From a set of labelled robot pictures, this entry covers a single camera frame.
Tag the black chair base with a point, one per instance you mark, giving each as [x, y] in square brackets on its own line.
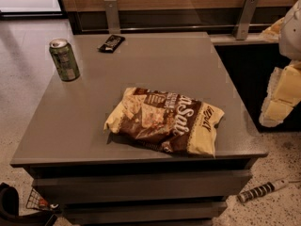
[10, 211]

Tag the right metal bracket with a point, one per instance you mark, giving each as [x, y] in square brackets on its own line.
[240, 31]

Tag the black rxbar chocolate bar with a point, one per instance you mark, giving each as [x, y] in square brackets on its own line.
[111, 44]

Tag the green soda can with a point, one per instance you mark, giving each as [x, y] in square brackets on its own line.
[64, 59]

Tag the metal bracket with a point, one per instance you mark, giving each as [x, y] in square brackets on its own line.
[112, 16]
[240, 31]

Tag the wire basket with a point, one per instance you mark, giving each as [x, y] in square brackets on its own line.
[36, 202]

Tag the left metal bracket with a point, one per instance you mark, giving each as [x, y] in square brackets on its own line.
[112, 16]

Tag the grey drawer cabinet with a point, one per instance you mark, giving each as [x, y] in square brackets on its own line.
[106, 179]

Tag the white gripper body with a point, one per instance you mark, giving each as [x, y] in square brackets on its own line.
[292, 32]

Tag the brown chip bag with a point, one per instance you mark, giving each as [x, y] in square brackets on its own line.
[165, 121]

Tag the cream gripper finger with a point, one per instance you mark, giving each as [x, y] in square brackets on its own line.
[271, 33]
[283, 94]

